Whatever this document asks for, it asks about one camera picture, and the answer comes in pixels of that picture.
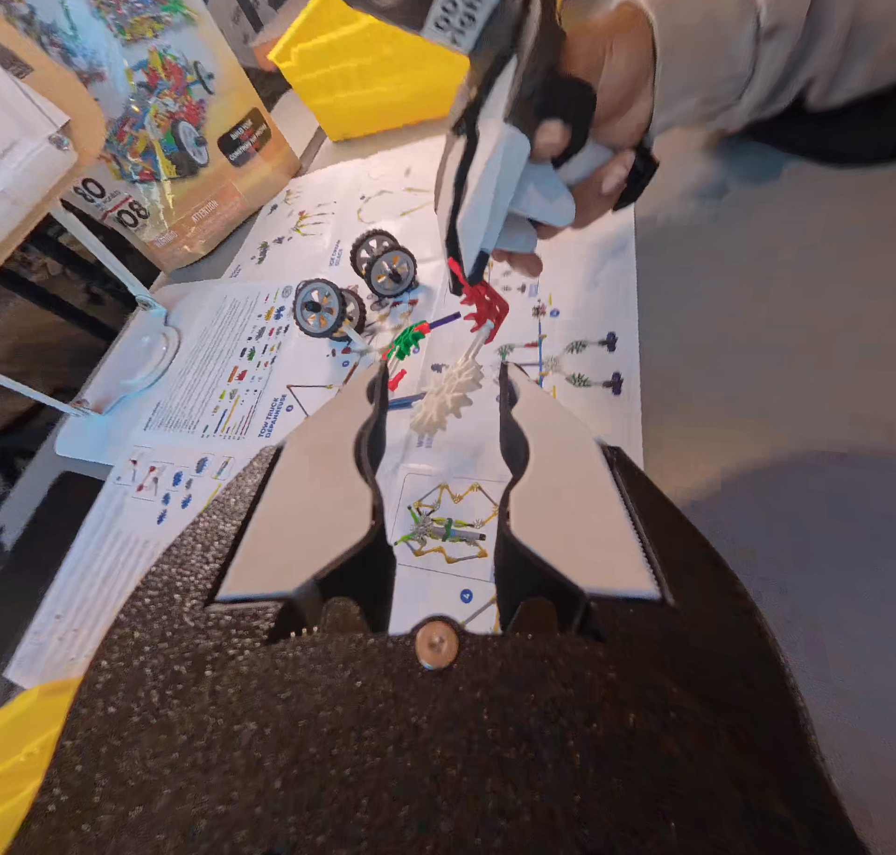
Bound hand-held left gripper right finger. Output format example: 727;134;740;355
496;361;662;600

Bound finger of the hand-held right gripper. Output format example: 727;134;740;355
434;71;516;269
448;123;531;283

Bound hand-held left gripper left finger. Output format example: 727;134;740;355
213;361;389;604

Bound red connector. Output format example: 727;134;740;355
447;259;512;341

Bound white snowflake connector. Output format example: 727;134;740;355
408;358;485;437

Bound green connector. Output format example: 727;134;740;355
381;319;429;363

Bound person's right forearm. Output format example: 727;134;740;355
630;0;896;143

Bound person's right hand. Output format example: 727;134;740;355
492;2;657;280

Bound stack of yellow plastic bins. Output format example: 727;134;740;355
268;0;569;143

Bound toy wheel pair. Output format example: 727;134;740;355
293;277;371;352
350;228;420;301

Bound white printed instruction sheet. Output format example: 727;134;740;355
3;134;645;688

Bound white metal stand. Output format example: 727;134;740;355
0;207;184;418

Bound construction toy kit box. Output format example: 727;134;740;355
0;0;302;273

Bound black flat panel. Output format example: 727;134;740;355
0;470;107;660

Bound dark cloth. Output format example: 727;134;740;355
728;88;896;170

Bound yellow plastic parts bin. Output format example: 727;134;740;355
0;676;84;835

